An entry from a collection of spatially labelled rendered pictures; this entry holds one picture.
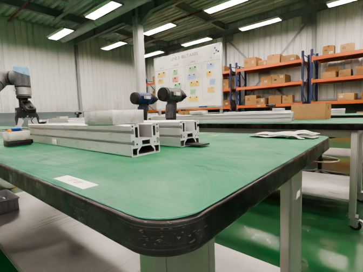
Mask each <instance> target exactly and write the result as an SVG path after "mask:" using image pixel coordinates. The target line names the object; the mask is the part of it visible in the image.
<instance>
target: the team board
mask: <svg viewBox="0 0 363 272"><path fill-rule="evenodd" d="M154 79H155V92H156V97H157V92H158V90H159V89H160V88H161V87H169V88H174V89H180V90H183V91H184V93H186V95H187V97H186V98H185V99H184V100H183V101H181V102H178V103H177V110H186V109H198V108H220V114H223V107H224V101H223V47H222V42H218V43H215V44H211V45H207V46H203V47H199V48H196V49H192V50H187V51H183V52H180V53H175V54H172V55H168V56H164V57H160V58H155V59H154ZM166 104H167V102H163V101H160V100H158V101H157V102H156V111H159V115H162V111H165V107H166Z"/></svg>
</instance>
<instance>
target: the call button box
mask: <svg viewBox="0 0 363 272"><path fill-rule="evenodd" d="M3 140H4V141H3V144H4V146H7V147H15V146H24V145H31V143H33V140H32V139H31V138H30V131H24V130H19V131H12V132H3Z"/></svg>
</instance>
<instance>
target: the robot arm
mask: <svg viewBox="0 0 363 272"><path fill-rule="evenodd" d="M8 85H14V86H15V89H14V91H15V95H16V98H17V100H18V103H19V107H17V108H15V122H16V128H22V124H23V123H24V120H23V119H22V118H26V117H27V118H32V119H31V122H32V123H33V124H39V116H38V114H37V113H36V108H35V106H34V105H33V103H32V102H31V101H30V100H28V99H31V98H32V96H31V95H32V90H31V81H30V72H29V69H28V68H27V67H25V66H14V67H13V68H12V71H0V91H1V90H3V89H4V88H5V87H6V86H8Z"/></svg>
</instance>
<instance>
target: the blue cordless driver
mask: <svg viewBox="0 0 363 272"><path fill-rule="evenodd" d="M158 100H159V99H158V98H157V97H156V96H155V95H154V94H152V93H142V92H133V93H131V95H130V102H131V103H132V104H135V105H139V106H138V110H143V112H144V120H147V112H148V109H149V107H148V105H152V104H154V103H155V102H157V101H158Z"/></svg>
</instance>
